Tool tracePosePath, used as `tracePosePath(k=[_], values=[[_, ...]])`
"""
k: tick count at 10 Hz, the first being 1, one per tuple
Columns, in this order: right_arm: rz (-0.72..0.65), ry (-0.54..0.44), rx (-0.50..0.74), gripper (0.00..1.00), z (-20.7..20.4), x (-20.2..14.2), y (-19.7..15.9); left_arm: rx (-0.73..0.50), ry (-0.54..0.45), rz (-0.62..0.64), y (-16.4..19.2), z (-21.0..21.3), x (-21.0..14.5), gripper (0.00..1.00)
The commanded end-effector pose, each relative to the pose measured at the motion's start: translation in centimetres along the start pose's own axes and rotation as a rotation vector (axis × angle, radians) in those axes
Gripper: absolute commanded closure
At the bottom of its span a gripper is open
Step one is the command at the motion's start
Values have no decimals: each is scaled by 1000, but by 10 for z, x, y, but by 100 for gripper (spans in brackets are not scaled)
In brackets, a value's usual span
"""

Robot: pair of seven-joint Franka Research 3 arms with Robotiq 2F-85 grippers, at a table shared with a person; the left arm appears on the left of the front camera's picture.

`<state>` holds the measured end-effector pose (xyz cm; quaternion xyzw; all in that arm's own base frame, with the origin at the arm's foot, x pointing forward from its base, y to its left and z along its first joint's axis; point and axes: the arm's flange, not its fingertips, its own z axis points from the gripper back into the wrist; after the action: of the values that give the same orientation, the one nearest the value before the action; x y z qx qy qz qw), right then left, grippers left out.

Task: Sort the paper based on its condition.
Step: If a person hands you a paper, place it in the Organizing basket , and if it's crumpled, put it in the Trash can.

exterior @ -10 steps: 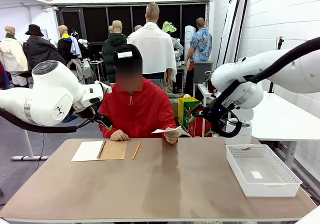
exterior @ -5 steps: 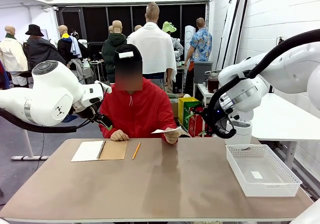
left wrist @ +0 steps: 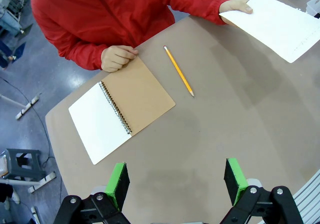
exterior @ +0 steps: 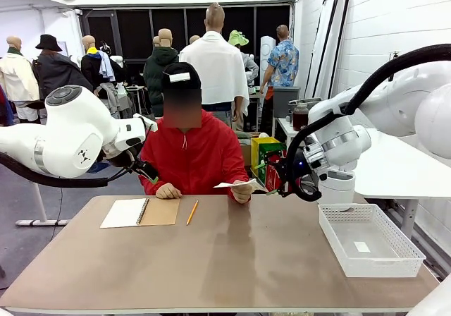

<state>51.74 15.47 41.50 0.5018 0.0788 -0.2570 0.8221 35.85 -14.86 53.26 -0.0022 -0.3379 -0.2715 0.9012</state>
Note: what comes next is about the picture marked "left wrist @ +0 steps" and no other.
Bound brown spiral notebook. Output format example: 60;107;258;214
68;56;176;166

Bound person in red hoodie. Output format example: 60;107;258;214
30;0;233;71

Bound grey step stool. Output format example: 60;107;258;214
2;148;48;183

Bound white plastic mesh basket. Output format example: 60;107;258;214
306;0;320;17

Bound person's left forearm red sleeve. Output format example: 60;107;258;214
172;0;233;26

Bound person's right forearm red sleeve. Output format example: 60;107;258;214
56;37;109;71

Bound white paper sheet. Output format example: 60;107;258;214
219;0;320;64

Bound white desk foot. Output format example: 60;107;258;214
27;171;57;194
15;95;41;121

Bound grey metal machine frame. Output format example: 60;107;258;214
0;0;33;37

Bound mannequin legs in blue jeans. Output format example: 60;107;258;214
0;40;27;70

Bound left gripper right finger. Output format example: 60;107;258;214
219;157;305;224

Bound person's right hand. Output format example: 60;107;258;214
100;45;139;73

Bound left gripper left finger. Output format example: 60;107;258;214
53;161;131;224

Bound person's left hand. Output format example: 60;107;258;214
219;0;254;25

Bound grey aluminium frame rail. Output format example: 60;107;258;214
292;168;320;224

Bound yellow pencil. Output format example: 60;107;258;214
163;45;195;98

